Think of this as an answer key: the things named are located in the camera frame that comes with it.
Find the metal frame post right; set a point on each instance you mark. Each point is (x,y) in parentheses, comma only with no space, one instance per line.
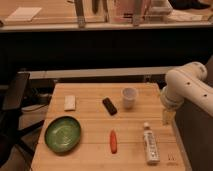
(137,12)

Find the white paper cup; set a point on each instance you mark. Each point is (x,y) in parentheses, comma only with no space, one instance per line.
(129,96)

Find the white paper sheet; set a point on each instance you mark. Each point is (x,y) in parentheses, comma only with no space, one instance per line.
(23,14)

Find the white plastic bottle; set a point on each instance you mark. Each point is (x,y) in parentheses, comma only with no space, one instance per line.
(152,154)

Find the metal frame post left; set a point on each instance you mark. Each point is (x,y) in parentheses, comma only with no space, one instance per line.
(80,13)

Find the metal frame post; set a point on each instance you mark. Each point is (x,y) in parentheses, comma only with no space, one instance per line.
(80,13)
(137,12)

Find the black office chair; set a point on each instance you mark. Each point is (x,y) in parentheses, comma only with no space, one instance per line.
(10,112)

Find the black rectangular remote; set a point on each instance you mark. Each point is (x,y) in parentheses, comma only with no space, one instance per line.
(109,106)

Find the white rectangular block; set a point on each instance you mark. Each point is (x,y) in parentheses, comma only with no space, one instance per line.
(70,103)

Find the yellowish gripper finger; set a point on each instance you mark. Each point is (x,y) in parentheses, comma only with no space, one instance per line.
(167,116)

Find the green ceramic bowl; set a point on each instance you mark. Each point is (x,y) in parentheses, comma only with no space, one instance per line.
(62,134)

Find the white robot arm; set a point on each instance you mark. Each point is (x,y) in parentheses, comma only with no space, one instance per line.
(186,82)

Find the long wooden shelf board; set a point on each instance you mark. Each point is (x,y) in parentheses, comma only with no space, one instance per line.
(56,74)

